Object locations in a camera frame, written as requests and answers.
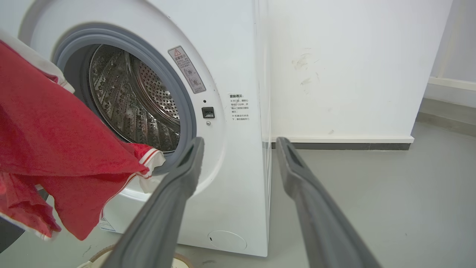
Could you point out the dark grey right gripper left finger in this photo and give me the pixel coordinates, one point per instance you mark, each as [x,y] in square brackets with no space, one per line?
[163,216]

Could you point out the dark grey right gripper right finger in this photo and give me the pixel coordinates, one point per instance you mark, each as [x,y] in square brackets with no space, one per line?
[319,216]

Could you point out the white front-loading washing machine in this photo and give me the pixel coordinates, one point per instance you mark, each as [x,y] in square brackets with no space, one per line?
[230,149]

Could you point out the red shirt with white trim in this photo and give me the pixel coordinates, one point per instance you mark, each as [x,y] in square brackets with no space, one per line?
[55,149]

